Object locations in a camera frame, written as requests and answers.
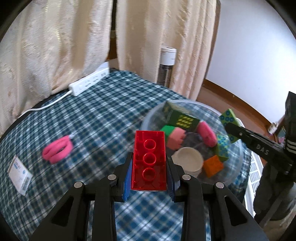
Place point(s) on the cream curtain right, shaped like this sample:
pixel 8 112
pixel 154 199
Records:
pixel 144 27

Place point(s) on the red toy brick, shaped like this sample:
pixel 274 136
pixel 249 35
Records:
pixel 149 161

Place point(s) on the white medicine box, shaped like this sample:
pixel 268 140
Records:
pixel 19 175

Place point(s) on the blue plaid tablecloth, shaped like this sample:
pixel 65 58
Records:
pixel 102 123

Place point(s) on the cream patterned curtain left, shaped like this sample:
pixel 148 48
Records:
pixel 49 45

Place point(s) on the pink and green block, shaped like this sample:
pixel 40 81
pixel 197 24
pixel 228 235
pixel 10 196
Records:
pixel 174 137

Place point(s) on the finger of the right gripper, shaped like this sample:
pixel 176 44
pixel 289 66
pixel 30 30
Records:
pixel 240 135

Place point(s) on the white tower heater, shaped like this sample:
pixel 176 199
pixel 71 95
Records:
pixel 166 63

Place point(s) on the orange toy brick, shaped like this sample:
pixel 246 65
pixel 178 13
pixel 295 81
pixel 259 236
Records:
pixel 212 166

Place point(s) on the green brick blue dots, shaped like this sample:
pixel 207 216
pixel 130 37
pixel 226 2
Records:
pixel 221 149

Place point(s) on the dark green tea box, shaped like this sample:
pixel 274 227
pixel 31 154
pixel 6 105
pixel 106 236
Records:
pixel 179 116

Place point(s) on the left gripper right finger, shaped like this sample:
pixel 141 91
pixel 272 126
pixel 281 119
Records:
pixel 214 204

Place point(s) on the pink foam roller straight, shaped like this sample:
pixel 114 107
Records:
pixel 207 134

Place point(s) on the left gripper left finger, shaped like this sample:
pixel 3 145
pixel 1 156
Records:
pixel 86 211

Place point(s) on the white plastic basket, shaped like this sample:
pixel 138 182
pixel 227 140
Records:
pixel 249 171

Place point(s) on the white ceramic cup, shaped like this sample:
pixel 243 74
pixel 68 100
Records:
pixel 190 160

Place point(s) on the white power strip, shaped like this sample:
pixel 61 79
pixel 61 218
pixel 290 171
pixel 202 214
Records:
pixel 88 81

